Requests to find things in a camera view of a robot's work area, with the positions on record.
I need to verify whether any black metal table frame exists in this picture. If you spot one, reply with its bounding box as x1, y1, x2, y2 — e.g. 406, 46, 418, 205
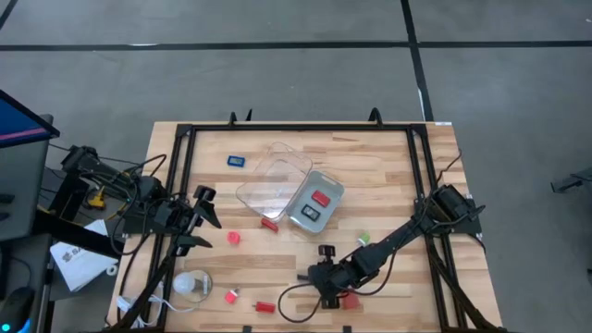
106, 107, 508, 333

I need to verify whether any red rectangular box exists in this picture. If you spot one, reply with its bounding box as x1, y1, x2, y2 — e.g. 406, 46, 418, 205
340, 290, 362, 311

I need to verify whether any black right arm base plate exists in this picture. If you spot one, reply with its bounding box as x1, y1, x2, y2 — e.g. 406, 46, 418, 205
413, 193, 483, 237

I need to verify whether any clear plastic container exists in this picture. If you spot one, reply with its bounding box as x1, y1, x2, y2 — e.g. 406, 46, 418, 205
235, 141, 315, 221

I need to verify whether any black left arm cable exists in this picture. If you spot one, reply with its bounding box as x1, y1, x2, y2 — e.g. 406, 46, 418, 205
109, 154, 168, 257

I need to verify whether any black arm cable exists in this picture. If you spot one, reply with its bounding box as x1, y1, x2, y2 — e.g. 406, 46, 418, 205
109, 154, 168, 257
277, 249, 400, 324

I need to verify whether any grey desk cabinet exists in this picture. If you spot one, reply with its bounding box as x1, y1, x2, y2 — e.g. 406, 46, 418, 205
0, 114, 55, 242

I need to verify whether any white light bulb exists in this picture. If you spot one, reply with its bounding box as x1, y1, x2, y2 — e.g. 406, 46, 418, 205
172, 272, 196, 296

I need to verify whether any blue screen monitor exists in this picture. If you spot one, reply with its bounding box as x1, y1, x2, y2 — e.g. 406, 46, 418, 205
0, 89, 61, 150

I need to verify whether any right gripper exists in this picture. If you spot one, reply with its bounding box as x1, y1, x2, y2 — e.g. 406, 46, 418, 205
307, 244, 367, 311

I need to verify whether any white cable with adapter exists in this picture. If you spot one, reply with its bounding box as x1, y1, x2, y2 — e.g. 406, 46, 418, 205
114, 294, 195, 327

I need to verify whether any grey chair base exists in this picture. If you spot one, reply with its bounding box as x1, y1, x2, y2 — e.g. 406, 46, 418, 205
549, 166, 592, 194

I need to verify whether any black box stand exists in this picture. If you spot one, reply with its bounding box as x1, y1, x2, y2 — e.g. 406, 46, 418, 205
45, 170, 92, 222

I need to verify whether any black diagonal beam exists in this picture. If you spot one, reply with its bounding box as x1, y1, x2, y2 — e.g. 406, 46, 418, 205
32, 209, 126, 261

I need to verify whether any small black digital device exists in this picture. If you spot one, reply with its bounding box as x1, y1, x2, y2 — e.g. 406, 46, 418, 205
300, 203, 322, 222

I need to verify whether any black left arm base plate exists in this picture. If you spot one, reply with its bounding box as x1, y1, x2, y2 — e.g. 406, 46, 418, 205
121, 213, 189, 236

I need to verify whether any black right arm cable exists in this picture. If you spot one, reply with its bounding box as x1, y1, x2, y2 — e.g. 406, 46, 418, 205
277, 249, 400, 324

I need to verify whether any yellow connector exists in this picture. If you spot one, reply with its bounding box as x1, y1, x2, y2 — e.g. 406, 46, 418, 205
86, 186, 107, 210

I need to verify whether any white printed paper bag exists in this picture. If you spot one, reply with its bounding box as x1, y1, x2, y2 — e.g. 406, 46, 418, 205
49, 218, 120, 293

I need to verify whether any grey translucent plastic container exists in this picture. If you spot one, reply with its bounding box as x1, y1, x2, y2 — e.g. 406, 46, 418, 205
285, 169, 346, 236

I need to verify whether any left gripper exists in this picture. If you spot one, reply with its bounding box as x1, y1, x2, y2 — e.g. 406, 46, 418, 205
158, 184, 223, 258

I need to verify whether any clear round disc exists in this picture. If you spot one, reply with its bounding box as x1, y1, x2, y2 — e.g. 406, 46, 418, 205
172, 269, 214, 304

